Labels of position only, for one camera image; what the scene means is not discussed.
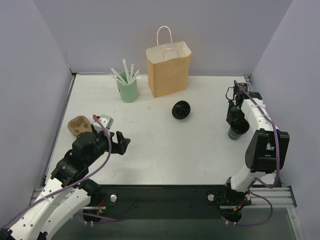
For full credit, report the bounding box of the black coffee cup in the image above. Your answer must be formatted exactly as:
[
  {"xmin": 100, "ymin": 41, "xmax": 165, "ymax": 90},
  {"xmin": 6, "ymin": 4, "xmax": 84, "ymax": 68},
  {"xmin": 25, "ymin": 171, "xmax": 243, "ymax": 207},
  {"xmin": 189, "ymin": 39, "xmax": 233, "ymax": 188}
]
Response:
[{"xmin": 227, "ymin": 120, "xmax": 250, "ymax": 140}]

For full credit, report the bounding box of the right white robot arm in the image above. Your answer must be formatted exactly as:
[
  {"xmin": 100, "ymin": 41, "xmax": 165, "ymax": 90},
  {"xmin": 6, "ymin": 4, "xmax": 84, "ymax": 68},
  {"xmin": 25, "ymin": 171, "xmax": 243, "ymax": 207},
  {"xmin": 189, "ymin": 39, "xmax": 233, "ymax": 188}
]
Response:
[{"xmin": 221, "ymin": 93, "xmax": 290, "ymax": 204}]

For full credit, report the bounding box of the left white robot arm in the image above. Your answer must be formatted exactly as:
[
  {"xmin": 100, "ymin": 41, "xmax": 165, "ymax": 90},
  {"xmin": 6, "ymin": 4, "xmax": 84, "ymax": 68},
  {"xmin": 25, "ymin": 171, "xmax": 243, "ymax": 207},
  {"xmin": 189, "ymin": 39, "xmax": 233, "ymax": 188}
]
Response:
[{"xmin": 0, "ymin": 130, "xmax": 131, "ymax": 240}]

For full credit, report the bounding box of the brown cardboard cup carrier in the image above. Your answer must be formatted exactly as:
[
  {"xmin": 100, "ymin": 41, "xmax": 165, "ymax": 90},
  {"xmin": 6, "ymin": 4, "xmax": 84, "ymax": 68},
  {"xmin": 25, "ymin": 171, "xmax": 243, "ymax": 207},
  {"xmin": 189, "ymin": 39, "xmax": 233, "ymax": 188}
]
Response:
[{"xmin": 67, "ymin": 115, "xmax": 93, "ymax": 137}]

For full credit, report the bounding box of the green straw holder cup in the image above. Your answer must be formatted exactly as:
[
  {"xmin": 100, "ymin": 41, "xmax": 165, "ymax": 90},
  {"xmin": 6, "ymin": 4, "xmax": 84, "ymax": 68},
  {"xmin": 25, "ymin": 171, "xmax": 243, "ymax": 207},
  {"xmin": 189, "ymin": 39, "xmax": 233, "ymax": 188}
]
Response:
[{"xmin": 117, "ymin": 81, "xmax": 139, "ymax": 103}]

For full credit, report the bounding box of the stack of black lids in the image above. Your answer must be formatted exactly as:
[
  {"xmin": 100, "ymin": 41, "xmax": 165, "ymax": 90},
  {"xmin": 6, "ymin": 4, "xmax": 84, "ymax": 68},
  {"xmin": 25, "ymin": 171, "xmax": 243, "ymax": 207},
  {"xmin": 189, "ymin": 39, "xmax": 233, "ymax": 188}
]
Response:
[{"xmin": 171, "ymin": 100, "xmax": 191, "ymax": 120}]

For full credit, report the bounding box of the wrapped straw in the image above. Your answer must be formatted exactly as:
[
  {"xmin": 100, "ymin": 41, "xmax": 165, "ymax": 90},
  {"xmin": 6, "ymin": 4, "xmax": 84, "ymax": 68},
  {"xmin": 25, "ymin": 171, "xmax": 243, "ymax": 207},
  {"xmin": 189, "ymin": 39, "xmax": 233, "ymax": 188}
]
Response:
[
  {"xmin": 130, "ymin": 69, "xmax": 140, "ymax": 83},
  {"xmin": 128, "ymin": 63, "xmax": 134, "ymax": 84},
  {"xmin": 110, "ymin": 67, "xmax": 128, "ymax": 85},
  {"xmin": 110, "ymin": 73, "xmax": 122, "ymax": 82},
  {"xmin": 122, "ymin": 58, "xmax": 130, "ymax": 84}
]

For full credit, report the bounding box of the brown paper bag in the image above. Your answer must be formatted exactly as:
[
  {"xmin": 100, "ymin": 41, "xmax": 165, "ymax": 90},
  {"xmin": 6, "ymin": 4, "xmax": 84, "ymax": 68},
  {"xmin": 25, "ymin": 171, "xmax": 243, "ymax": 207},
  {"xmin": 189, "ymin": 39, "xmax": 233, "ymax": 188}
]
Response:
[{"xmin": 146, "ymin": 25, "xmax": 192, "ymax": 98}]

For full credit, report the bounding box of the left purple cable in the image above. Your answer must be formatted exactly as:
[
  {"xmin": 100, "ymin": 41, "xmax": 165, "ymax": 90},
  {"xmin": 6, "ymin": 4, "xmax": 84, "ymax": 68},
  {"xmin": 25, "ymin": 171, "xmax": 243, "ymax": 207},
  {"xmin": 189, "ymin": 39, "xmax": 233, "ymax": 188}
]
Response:
[{"xmin": 0, "ymin": 118, "xmax": 118, "ymax": 228}]

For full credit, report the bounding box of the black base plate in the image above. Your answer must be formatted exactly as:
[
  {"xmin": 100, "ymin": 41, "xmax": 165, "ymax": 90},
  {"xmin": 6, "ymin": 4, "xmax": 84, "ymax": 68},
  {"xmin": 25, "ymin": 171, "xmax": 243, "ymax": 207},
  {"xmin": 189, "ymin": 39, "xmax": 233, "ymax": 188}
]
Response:
[{"xmin": 80, "ymin": 184, "xmax": 252, "ymax": 222}]

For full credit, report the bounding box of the aluminium frame rail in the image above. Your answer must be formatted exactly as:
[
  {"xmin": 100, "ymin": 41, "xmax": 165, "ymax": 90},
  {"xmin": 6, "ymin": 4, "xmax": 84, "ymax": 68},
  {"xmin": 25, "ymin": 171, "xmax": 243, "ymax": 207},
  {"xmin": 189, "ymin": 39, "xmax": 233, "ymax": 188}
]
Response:
[{"xmin": 29, "ymin": 187, "xmax": 297, "ymax": 210}]

